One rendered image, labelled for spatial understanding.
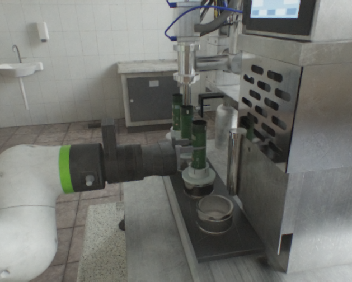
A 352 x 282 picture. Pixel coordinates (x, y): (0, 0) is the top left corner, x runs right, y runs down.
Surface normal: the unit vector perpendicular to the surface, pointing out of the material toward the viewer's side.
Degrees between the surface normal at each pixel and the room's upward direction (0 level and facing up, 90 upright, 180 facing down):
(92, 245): 0
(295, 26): 90
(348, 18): 90
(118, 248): 0
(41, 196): 64
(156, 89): 90
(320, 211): 90
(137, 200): 0
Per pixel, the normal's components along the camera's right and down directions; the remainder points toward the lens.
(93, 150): 0.07, -0.65
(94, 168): 0.16, -0.05
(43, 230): 0.83, -0.41
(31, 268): 0.67, 0.34
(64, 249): -0.02, -0.91
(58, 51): 0.19, 0.39
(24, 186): 0.42, -0.34
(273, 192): -0.98, 0.10
